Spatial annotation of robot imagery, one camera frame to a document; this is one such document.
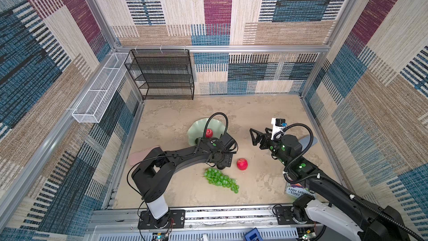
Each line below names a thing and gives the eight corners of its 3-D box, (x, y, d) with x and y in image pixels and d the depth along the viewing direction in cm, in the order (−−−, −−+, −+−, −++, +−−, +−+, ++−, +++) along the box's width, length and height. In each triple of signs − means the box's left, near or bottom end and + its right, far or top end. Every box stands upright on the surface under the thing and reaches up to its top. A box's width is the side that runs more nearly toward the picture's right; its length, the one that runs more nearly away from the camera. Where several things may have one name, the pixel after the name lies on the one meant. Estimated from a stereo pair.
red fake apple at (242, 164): (239, 172, 88) (240, 169, 85) (235, 162, 91) (236, 159, 88) (248, 168, 89) (249, 165, 86) (243, 159, 92) (244, 156, 89)
